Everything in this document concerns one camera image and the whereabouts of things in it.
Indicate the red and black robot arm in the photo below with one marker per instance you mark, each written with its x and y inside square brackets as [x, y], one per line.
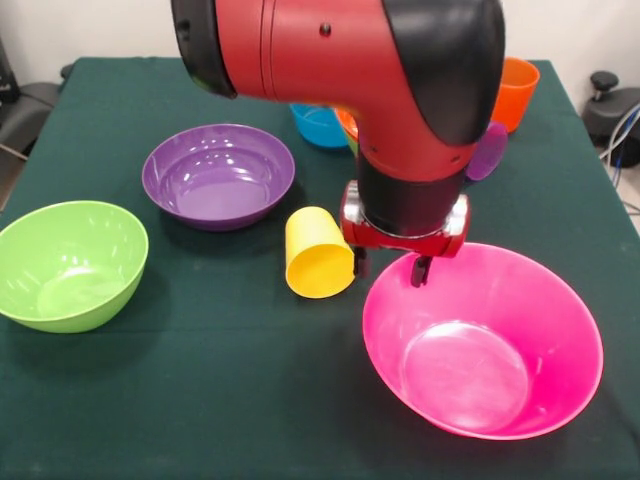
[350, 75]

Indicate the yellow plastic cup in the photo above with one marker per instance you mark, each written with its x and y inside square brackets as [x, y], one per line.
[317, 270]

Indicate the green plastic bowl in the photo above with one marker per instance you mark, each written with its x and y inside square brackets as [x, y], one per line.
[353, 147]
[65, 265]

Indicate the pink plastic bowl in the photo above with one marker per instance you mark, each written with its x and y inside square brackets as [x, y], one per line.
[485, 345]

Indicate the black chair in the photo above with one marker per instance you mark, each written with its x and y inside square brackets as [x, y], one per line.
[25, 115]

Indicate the purple plastic cup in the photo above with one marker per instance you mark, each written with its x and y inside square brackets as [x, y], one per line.
[490, 150]

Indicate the dark green tablecloth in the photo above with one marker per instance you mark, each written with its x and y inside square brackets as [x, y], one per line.
[150, 410]

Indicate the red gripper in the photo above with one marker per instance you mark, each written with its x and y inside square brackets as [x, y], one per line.
[400, 244]

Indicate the orange plastic cup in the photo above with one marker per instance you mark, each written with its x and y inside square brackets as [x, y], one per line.
[517, 95]

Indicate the blue plastic bowl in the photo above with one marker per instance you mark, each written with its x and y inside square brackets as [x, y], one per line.
[320, 130]

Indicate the purple plastic bowl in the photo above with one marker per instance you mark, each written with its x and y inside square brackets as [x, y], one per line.
[215, 180]

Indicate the large orange plastic bowl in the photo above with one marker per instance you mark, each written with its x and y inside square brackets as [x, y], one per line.
[347, 125]

